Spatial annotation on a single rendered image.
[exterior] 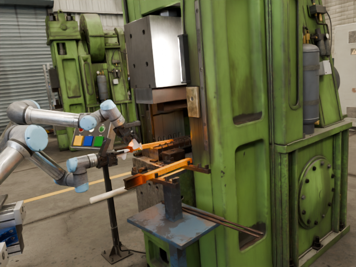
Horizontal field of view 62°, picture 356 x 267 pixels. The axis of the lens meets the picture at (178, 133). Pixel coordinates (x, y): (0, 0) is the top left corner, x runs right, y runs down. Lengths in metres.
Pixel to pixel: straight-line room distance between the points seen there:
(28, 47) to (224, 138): 8.50
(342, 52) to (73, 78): 5.48
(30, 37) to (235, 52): 8.39
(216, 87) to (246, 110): 0.33
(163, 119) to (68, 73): 4.67
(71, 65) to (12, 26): 3.42
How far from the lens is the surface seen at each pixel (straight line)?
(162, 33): 1.80
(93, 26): 6.74
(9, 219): 1.94
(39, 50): 9.73
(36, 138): 1.44
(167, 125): 2.18
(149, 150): 1.92
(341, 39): 6.95
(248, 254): 2.03
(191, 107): 1.69
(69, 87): 6.64
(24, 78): 9.62
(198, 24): 1.66
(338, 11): 7.76
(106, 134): 2.18
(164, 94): 1.83
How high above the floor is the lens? 1.43
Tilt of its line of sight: 11 degrees down
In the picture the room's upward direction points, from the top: 5 degrees counter-clockwise
